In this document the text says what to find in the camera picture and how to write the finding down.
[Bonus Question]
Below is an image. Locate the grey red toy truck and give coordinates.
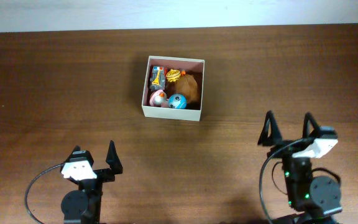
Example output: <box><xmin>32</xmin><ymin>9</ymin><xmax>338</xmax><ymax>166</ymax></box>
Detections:
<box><xmin>149</xmin><ymin>65</ymin><xmax>167</xmax><ymax>91</ymax></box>

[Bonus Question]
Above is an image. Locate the black cable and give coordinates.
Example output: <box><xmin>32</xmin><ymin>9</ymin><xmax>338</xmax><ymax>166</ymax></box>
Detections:
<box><xmin>258</xmin><ymin>138</ymin><xmax>341</xmax><ymax>224</ymax></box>
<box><xmin>24</xmin><ymin>162</ymin><xmax>67</xmax><ymax>224</ymax></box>

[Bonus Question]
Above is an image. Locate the pink white duck toy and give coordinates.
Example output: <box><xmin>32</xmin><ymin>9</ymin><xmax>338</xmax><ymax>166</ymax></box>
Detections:
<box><xmin>149</xmin><ymin>90</ymin><xmax>168</xmax><ymax>108</ymax></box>

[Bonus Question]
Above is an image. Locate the blue ball toy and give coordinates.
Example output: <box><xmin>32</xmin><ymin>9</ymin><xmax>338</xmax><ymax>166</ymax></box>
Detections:
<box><xmin>168</xmin><ymin>93</ymin><xmax>187</xmax><ymax>109</ymax></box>

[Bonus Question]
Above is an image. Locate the brown plush bear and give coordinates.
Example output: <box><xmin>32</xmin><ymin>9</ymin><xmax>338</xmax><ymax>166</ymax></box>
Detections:
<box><xmin>175</xmin><ymin>74</ymin><xmax>200</xmax><ymax>103</ymax></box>

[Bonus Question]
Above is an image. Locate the left black cable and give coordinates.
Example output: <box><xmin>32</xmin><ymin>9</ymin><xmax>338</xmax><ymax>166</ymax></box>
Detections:
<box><xmin>24</xmin><ymin>162</ymin><xmax>67</xmax><ymax>224</ymax></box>

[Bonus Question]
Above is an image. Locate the yellow round plastic toy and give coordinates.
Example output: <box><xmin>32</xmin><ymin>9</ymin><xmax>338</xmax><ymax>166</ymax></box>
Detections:
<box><xmin>165</xmin><ymin>69</ymin><xmax>181</xmax><ymax>83</ymax></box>

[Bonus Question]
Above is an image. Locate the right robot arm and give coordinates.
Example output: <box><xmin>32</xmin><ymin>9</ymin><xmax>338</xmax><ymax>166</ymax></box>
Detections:
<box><xmin>257</xmin><ymin>111</ymin><xmax>342</xmax><ymax>224</ymax></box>

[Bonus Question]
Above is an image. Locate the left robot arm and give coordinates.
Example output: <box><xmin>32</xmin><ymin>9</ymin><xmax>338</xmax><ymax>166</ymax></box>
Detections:
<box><xmin>60</xmin><ymin>141</ymin><xmax>123</xmax><ymax>224</ymax></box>

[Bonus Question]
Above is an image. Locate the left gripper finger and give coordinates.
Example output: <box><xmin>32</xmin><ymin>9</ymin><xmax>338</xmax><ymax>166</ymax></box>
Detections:
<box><xmin>106</xmin><ymin>140</ymin><xmax>123</xmax><ymax>175</ymax></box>
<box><xmin>64</xmin><ymin>146</ymin><xmax>81</xmax><ymax>163</ymax></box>

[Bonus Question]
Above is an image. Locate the right black cable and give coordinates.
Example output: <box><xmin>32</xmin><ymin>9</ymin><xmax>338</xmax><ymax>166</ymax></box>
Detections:
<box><xmin>258</xmin><ymin>138</ymin><xmax>341</xmax><ymax>224</ymax></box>

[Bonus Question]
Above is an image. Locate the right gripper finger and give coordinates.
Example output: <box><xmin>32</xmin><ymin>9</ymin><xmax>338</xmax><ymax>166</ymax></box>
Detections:
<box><xmin>302</xmin><ymin>112</ymin><xmax>336</xmax><ymax>139</ymax></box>
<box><xmin>257</xmin><ymin>111</ymin><xmax>283</xmax><ymax>146</ymax></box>

